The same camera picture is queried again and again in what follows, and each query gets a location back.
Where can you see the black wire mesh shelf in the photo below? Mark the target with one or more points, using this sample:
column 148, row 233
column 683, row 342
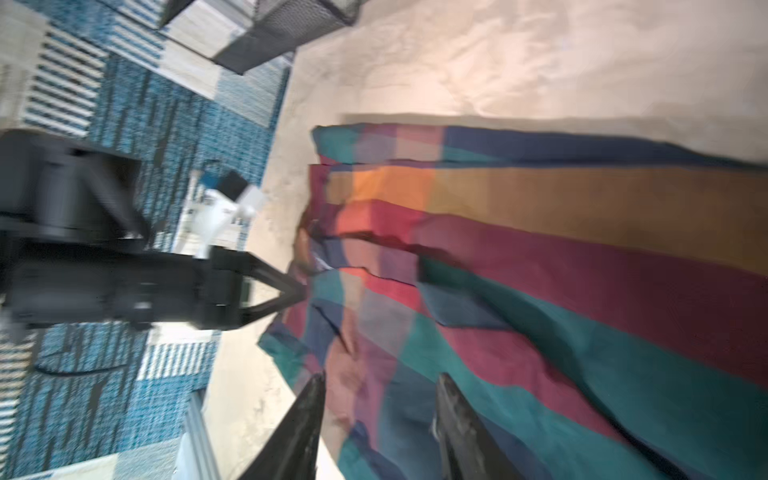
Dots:
column 242, row 35

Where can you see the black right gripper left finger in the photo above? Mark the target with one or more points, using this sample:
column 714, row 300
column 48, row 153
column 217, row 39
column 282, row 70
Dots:
column 291, row 451

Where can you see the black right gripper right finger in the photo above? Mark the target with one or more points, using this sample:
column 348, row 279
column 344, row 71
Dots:
column 467, row 449

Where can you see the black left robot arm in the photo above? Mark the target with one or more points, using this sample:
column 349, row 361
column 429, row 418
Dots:
column 75, row 249

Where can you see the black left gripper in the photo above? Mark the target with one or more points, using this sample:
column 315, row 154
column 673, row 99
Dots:
column 220, row 282

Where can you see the plaid long sleeve shirt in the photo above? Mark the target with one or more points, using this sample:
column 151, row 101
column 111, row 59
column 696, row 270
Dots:
column 601, row 302

